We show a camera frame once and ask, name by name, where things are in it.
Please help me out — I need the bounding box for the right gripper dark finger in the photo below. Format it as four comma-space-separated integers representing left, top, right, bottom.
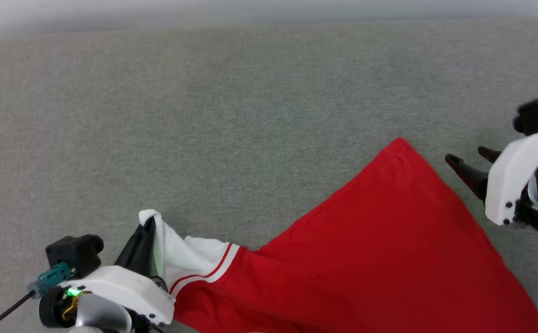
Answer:
477, 146, 502, 164
445, 154, 489, 200

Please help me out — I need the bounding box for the red and white garment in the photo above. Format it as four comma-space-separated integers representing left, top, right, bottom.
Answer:
138, 137, 538, 333

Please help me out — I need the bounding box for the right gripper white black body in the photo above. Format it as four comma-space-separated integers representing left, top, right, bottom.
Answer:
484, 129, 538, 227

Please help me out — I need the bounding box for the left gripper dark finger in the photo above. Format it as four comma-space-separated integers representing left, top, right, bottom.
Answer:
113, 216, 159, 278

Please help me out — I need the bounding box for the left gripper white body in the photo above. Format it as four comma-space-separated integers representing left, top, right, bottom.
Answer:
60, 265, 176, 327

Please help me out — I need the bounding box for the black cable teal plug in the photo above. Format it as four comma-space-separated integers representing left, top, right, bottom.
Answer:
0, 263, 73, 333

